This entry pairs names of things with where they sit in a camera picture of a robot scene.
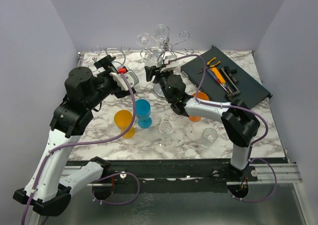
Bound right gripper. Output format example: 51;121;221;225
146;64;173;102

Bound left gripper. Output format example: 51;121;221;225
86;55;136;110

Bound clear wine glass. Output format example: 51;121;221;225
159;121;173;148
200;128;218;148
148;47;162;68
155;24;170;47

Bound tall chrome glass rack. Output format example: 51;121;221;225
136;24;195;100

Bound tall clear flute glass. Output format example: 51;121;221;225
136;33;152;51

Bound orange plastic goblet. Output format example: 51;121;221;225
188;92;209;122

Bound clear wine glass front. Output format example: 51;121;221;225
159;121;173;148

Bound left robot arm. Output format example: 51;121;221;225
13;55;139;217

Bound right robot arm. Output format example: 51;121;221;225
145;66;260;181

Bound small chrome glass rack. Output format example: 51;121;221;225
91;45;131;69

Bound blue plastic goblet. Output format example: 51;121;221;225
136;99;152;129

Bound yellow plastic goblet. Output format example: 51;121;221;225
114;110;135;139

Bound blue red screwdriver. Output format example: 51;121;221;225
207;69;221;84

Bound yellow utility knife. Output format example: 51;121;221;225
212;67;226;84

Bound black metal tool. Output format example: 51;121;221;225
224;66;237;77

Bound dark flat equipment box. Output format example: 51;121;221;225
181;46;272;109

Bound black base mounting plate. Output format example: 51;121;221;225
67;157;286;195

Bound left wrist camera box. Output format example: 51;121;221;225
110;67;139;91

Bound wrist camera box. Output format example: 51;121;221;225
160;56;177;73
110;67;139;91

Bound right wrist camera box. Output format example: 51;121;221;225
160;56;177;73

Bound yellow handled pliers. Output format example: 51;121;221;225
206;57;221;72

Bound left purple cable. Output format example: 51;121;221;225
19;73;140;225

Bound aluminium rail frame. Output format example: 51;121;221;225
27;51;308;225

